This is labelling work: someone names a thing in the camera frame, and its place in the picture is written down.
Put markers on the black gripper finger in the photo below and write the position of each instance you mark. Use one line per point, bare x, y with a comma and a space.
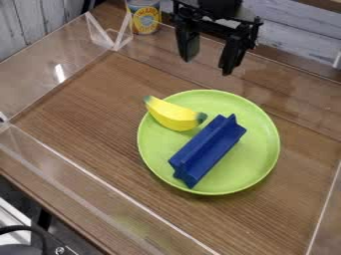
187, 41
233, 53

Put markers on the blue star-shaped block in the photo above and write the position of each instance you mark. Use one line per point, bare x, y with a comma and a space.
207, 147

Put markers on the clear acrylic corner bracket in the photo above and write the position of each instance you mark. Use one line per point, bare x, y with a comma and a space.
112, 39

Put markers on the yellow blue labelled can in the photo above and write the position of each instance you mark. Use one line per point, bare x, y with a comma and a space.
146, 12

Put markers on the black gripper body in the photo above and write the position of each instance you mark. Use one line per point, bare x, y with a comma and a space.
222, 17

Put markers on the clear acrylic front wall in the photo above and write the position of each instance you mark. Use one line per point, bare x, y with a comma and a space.
120, 225

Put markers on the green round plate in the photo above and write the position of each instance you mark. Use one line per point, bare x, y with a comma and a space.
246, 163

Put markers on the yellow toy banana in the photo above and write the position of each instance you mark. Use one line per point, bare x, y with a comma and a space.
174, 116

